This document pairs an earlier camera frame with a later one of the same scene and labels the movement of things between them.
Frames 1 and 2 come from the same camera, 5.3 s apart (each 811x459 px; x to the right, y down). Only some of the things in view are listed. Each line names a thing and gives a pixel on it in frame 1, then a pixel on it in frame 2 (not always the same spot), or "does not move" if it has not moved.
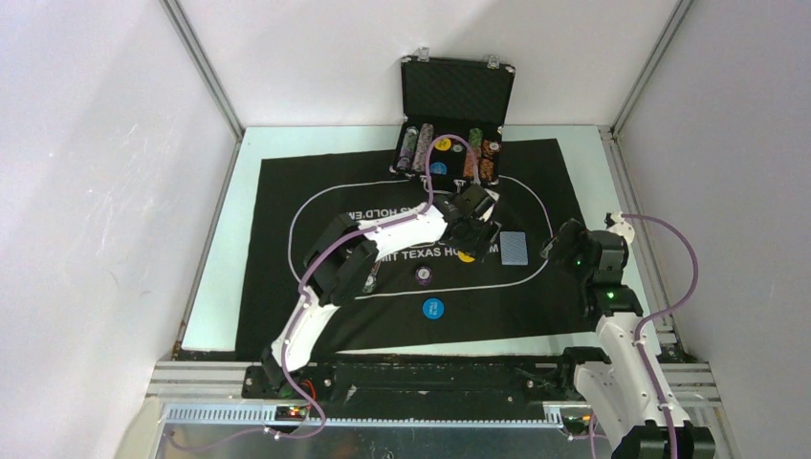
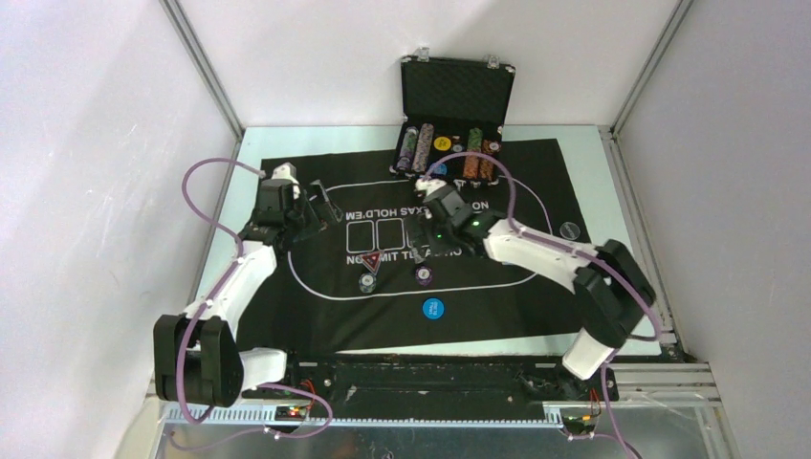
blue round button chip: x=433 y=308 does not move
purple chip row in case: x=407 y=148 does not move
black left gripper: x=477 y=245 → x=325 y=212
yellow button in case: x=443 y=144 does not move
